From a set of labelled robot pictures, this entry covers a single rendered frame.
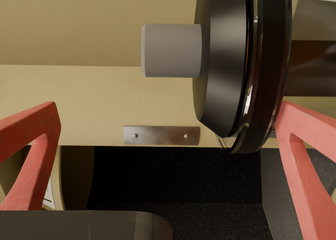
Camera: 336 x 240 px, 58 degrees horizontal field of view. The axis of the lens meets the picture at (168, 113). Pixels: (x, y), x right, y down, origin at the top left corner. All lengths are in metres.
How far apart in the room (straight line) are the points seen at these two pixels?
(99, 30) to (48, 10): 0.11
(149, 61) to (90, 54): 0.59
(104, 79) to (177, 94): 0.08
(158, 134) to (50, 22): 0.50
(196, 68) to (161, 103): 0.15
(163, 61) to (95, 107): 0.16
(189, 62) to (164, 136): 0.14
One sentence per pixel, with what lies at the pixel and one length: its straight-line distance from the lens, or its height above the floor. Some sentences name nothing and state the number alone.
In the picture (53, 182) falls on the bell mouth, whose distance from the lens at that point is 0.38.
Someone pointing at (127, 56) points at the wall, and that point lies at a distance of 0.72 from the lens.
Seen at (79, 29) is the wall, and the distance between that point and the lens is 0.72.
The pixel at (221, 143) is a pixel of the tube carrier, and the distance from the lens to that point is 0.17.
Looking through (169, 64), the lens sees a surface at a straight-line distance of 0.15.
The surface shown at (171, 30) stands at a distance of 0.16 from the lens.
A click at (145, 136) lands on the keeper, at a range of 0.28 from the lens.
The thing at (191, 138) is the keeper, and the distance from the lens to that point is 0.29.
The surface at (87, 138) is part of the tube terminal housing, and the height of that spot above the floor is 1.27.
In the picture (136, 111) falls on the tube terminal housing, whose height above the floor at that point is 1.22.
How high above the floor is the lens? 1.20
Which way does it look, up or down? 1 degrees down
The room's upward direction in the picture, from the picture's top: 89 degrees counter-clockwise
